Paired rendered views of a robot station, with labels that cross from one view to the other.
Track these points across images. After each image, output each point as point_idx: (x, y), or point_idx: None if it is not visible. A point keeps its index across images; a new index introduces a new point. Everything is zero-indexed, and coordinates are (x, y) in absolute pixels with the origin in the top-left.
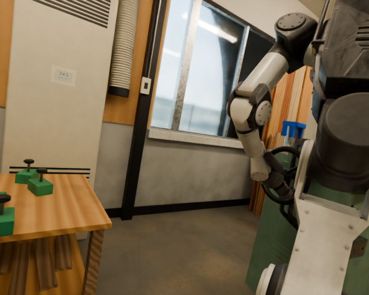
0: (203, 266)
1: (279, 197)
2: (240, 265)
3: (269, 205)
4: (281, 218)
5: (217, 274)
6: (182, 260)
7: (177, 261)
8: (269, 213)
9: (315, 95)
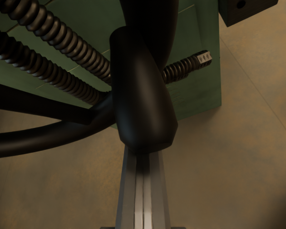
0: (107, 187)
1: (80, 123)
2: (107, 129)
3: (46, 91)
4: (91, 80)
5: (121, 171)
6: (96, 218)
7: (99, 228)
8: (66, 95)
9: None
